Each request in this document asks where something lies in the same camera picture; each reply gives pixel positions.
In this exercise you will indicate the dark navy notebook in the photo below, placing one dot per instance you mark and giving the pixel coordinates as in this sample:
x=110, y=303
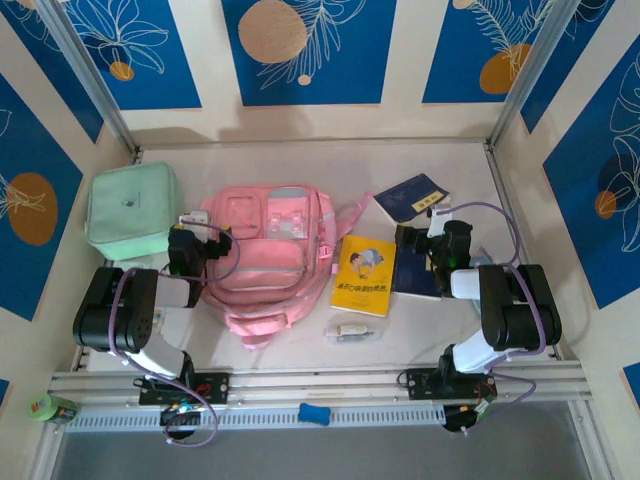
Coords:
x=412, y=277

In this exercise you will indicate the blue book with yellow label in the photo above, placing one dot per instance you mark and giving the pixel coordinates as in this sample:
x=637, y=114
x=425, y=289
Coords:
x=405, y=197

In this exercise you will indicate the pink student backpack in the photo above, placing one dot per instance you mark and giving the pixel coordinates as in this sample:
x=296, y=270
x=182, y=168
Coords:
x=265, y=265

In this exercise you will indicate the yellow paperback book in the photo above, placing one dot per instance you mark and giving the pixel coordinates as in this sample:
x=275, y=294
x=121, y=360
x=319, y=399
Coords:
x=362, y=280

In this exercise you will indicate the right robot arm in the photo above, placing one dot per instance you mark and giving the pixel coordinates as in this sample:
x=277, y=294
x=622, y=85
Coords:
x=520, y=310

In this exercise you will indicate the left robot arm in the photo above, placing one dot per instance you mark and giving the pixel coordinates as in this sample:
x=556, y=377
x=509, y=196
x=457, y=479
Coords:
x=115, y=315

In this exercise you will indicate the mint green lunch bag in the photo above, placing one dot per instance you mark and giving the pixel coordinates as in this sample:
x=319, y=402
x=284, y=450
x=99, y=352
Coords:
x=132, y=205

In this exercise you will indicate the grey flat pouch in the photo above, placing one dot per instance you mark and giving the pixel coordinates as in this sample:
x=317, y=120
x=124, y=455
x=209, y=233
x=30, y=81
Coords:
x=482, y=256

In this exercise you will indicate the clear plastic pencil pouch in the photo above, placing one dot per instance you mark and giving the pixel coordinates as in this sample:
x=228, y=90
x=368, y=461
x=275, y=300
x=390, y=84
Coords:
x=352, y=330

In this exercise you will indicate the blue bone-shaped object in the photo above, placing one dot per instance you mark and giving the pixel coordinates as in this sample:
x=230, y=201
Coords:
x=314, y=414

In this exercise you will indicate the dark green roll orange label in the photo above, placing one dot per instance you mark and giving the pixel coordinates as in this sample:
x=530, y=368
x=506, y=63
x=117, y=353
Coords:
x=67, y=412

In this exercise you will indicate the light green tape roll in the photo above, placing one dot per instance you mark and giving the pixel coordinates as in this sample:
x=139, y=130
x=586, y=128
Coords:
x=40, y=406

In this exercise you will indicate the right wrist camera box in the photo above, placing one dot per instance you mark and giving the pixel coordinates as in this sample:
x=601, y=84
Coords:
x=457, y=232

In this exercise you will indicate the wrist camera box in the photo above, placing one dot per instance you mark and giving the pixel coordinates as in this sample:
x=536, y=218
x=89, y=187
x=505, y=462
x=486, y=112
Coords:
x=192, y=218
x=457, y=232

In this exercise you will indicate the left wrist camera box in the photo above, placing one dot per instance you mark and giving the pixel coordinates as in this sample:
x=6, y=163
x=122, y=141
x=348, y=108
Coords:
x=192, y=218

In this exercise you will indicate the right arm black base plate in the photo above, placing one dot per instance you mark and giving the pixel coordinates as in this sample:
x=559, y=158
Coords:
x=420, y=384

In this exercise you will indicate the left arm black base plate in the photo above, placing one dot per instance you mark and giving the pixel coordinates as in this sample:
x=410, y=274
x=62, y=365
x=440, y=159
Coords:
x=215, y=387

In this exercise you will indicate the aluminium table edge rail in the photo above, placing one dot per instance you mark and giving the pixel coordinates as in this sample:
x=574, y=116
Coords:
x=320, y=382

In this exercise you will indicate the aluminium frame post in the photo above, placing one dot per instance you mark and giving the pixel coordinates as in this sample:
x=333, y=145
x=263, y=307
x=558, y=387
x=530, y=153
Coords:
x=90, y=75
x=530, y=65

